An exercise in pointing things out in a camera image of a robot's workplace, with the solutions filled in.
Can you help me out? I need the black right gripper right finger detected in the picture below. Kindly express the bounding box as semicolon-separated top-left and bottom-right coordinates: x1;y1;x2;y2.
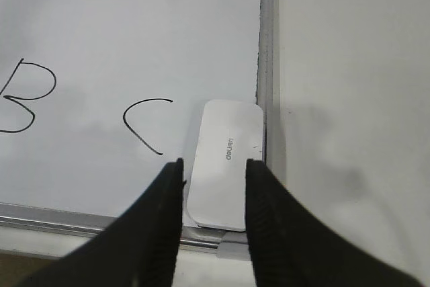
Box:
246;159;421;286

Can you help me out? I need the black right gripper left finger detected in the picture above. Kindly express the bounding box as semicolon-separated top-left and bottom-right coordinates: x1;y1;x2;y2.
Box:
26;159;184;286

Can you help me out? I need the white whiteboard eraser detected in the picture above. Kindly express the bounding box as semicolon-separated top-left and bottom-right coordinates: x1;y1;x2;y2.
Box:
187;99;264;232

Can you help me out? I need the white aluminium-framed whiteboard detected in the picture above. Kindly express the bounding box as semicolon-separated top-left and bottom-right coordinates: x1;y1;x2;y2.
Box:
1;0;273;259

